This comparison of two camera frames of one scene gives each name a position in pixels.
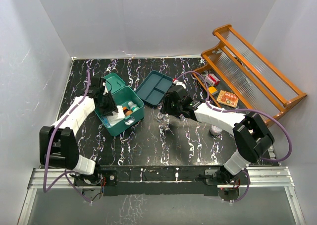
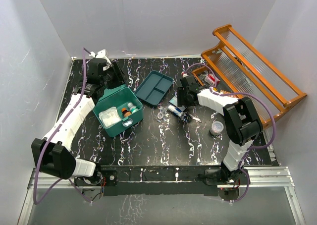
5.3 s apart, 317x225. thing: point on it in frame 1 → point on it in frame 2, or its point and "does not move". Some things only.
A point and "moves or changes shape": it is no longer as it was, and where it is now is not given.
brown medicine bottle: x=126 y=111 does not move
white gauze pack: x=116 y=117 moves or changes shape
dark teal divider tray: x=154 y=87 does not move
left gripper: x=112 y=107 → x=120 y=78
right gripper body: x=171 y=108 → x=183 y=98
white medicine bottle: x=133 y=107 does not move
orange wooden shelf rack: x=263 y=89 does not move
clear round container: x=214 y=130 does not move
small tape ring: x=158 y=115 does not move
